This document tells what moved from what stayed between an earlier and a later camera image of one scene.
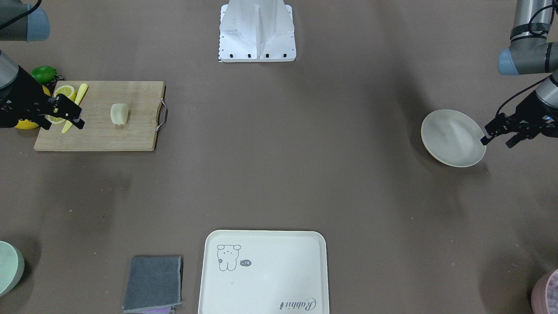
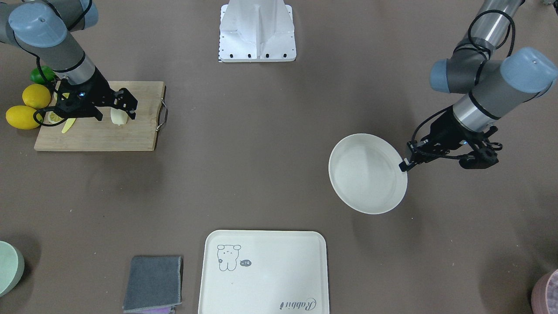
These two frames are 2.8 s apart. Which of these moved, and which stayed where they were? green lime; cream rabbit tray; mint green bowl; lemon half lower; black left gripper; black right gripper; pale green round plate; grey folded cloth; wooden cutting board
Moved: black left gripper; pale green round plate; black right gripper
Stayed: mint green bowl; grey folded cloth; lemon half lower; wooden cutting board; cream rabbit tray; green lime
